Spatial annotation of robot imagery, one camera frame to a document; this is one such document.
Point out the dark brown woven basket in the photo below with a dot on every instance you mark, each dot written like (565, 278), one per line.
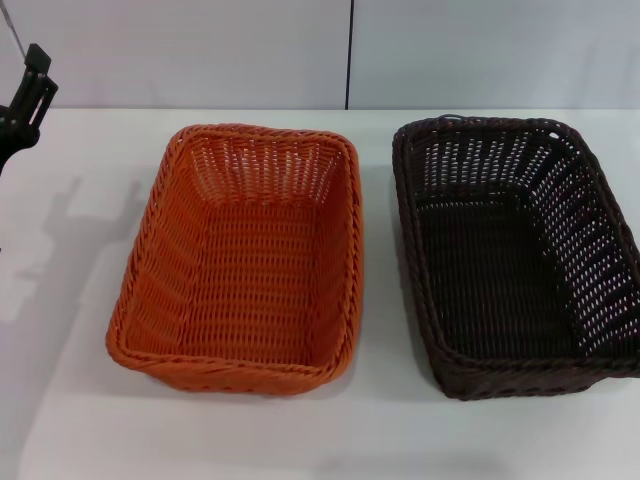
(490, 280)

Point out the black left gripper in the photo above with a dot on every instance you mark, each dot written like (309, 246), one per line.
(17, 132)

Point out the orange woven basket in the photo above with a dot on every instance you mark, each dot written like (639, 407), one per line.
(260, 280)

